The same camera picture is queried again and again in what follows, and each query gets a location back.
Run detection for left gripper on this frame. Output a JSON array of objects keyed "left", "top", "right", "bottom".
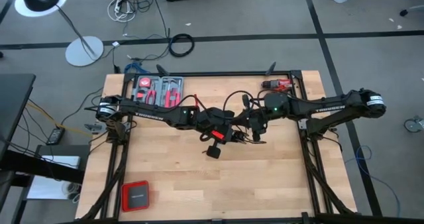
[{"left": 198, "top": 107, "right": 248, "bottom": 160}]

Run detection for grey metal base bracket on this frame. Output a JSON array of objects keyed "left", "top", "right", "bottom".
[
  {"left": 297, "top": 117, "right": 314, "bottom": 129},
  {"left": 84, "top": 123, "right": 103, "bottom": 135}
]

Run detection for white power strip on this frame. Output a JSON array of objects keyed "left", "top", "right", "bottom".
[{"left": 107, "top": 0, "right": 136, "bottom": 23}]

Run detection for red square bin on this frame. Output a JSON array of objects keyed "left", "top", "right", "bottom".
[{"left": 121, "top": 180, "right": 150, "bottom": 213}]

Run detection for red-handled pliers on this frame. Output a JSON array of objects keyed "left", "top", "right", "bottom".
[{"left": 144, "top": 89, "right": 158, "bottom": 105}]

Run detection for coiled black floor cable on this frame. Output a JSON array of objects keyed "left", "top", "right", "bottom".
[{"left": 168, "top": 33, "right": 195, "bottom": 58}]

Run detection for blue cable bundle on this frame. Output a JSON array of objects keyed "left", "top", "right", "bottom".
[{"left": 124, "top": 62, "right": 150, "bottom": 74}]

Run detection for grey caster wheel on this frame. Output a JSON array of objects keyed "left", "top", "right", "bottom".
[{"left": 403, "top": 116, "right": 424, "bottom": 134}]

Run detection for black aluminium rig frame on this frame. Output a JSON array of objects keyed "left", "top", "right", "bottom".
[{"left": 76, "top": 70, "right": 358, "bottom": 224}]

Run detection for red-handled screwdriver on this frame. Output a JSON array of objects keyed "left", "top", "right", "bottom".
[{"left": 174, "top": 80, "right": 182, "bottom": 108}]

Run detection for long blue floor cable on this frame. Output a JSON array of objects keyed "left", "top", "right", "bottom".
[{"left": 344, "top": 145, "right": 401, "bottom": 218}]

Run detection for black floor lamp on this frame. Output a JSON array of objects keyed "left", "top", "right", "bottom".
[{"left": 15, "top": 0, "right": 105, "bottom": 68}]

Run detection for grey tool kit case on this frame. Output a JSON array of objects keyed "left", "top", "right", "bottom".
[{"left": 132, "top": 76, "right": 185, "bottom": 111}]

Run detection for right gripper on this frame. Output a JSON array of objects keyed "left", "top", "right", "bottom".
[{"left": 233, "top": 94, "right": 269, "bottom": 143}]

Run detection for black power adapter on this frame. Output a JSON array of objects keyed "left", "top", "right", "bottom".
[{"left": 46, "top": 126, "right": 66, "bottom": 146}]

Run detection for black desk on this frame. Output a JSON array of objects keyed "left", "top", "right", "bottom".
[{"left": 0, "top": 73, "right": 36, "bottom": 158}]

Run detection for red cordless drill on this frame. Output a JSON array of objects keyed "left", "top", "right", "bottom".
[{"left": 261, "top": 79, "right": 294, "bottom": 93}]

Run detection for office chair base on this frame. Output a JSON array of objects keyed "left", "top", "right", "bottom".
[{"left": 399, "top": 0, "right": 424, "bottom": 18}]

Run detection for white storage box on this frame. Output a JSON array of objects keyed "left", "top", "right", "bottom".
[{"left": 26, "top": 154, "right": 82, "bottom": 201}]

